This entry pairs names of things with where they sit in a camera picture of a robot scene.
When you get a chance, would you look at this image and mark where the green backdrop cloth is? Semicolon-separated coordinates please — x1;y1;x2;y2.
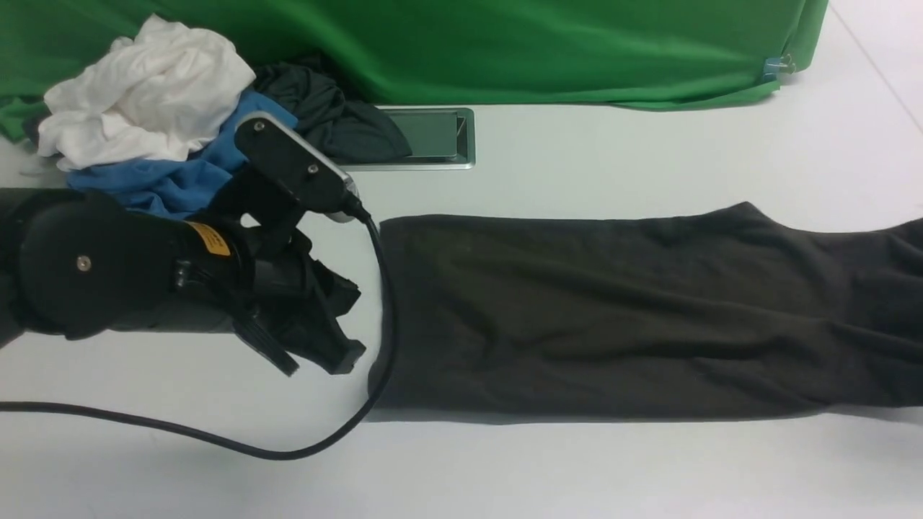
1;1;828;141

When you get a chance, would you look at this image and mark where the dark gray long-sleeve shirt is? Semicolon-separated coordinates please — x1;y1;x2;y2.
376;203;922;422

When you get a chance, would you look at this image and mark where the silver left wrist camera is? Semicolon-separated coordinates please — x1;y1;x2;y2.
234;111;371;223

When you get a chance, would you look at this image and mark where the dark teal crumpled shirt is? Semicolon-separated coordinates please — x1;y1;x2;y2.
252;50;412;164

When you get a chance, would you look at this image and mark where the blue crumpled shirt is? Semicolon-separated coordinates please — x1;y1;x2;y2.
66;91;297;219

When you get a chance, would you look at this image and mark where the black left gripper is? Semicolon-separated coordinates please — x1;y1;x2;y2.
210;169;366;376

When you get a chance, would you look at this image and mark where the blue binder clip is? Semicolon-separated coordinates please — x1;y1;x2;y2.
761;55;798;82

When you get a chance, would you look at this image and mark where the white crumpled shirt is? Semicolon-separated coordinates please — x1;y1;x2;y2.
36;16;256;171

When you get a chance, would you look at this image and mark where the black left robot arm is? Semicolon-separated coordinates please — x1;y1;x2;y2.
2;167;366;375

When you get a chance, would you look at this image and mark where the black left camera cable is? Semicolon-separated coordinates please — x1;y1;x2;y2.
0;195;399;461

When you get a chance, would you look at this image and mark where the metal table cable hatch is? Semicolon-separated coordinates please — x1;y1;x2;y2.
340;107;476;173

